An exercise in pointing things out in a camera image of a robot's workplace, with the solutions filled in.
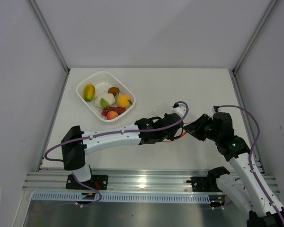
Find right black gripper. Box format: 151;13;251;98
182;114;221;143

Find orange fruit with leaf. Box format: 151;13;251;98
116;95;133;108

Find red grape bunch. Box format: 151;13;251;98
101;106;127;117

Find red orange peach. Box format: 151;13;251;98
106;111;119;120

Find white cauliflower with leaves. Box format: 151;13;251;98
95;93;115;108

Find clear zip top bag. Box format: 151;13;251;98
151;103;196;140

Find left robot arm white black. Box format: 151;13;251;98
61;113;184;189

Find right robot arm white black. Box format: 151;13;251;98
184;112;284;227

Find brown kiwi fruit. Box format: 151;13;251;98
108;87;120;96

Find white perforated plastic basket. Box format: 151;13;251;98
76;71;136;124

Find green yellow mango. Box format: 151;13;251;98
83;84;95;102

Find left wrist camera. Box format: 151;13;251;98
171;101;189;119

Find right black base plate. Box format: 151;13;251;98
186;176;220;192

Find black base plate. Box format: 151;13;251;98
186;176;220;192
66;175;108;191

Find aluminium mounting rail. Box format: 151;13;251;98
22;168;280;192

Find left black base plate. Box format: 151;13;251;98
66;175;108;191

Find white slotted cable duct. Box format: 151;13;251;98
31;191;223;204

